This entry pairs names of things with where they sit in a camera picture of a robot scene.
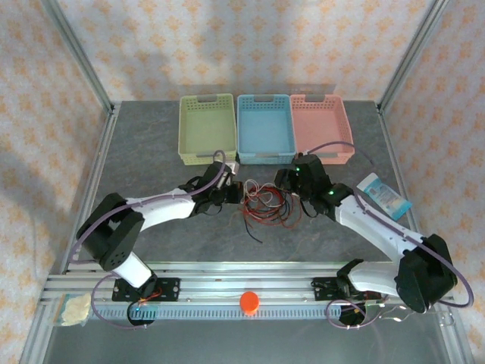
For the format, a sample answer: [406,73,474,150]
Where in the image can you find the thin white cable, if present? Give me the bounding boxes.
[243,179,274,204]

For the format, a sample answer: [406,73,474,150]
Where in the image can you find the black cable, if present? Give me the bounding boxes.
[242,181,304,231]
[236,177,304,243]

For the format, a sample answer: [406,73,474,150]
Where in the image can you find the blue plastic basket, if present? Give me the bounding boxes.
[236,93,297,166]

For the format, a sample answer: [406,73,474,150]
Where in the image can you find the pink plastic basket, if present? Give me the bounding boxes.
[289,94,356,166]

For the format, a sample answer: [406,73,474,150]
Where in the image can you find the green plastic basket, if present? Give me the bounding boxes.
[177,93,239,167]

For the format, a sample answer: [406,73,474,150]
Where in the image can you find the blue white wipes pack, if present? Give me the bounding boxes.
[356,172,413,223]

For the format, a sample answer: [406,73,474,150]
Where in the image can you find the orange round cap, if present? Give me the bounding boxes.
[239,290,261,316]

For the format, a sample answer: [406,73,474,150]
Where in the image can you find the plastic bag with beige cloth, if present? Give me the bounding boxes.
[51,293,92,328]

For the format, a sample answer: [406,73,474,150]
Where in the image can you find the aluminium side rail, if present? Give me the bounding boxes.
[377,105,435,275]
[62,105,123,275]

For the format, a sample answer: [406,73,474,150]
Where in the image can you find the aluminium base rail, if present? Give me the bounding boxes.
[43,260,452,306]

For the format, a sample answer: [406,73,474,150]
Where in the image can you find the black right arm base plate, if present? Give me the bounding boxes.
[312,276,382,303]

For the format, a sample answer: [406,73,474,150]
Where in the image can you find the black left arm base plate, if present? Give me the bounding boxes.
[111,277,181,303]

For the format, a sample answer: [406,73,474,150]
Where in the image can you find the grey slotted cable duct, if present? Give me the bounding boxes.
[90,303,383,322]

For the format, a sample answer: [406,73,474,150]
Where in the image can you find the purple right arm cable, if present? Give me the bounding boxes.
[302,140,474,331]

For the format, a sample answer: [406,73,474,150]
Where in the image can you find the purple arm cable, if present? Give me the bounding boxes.
[70,149,238,331]
[302,140,474,331]

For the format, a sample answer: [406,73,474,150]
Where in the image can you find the aluminium frame post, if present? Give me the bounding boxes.
[377,0,452,115]
[40,0,115,115]

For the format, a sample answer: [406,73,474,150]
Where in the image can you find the thin white wire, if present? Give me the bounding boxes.
[378,301,431,324]

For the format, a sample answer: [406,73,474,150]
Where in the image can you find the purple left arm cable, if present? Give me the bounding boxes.
[70,149,238,331]

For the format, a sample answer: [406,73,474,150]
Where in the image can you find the aluminium frame leg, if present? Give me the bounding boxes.
[20,303,58,364]
[441,303,477,364]

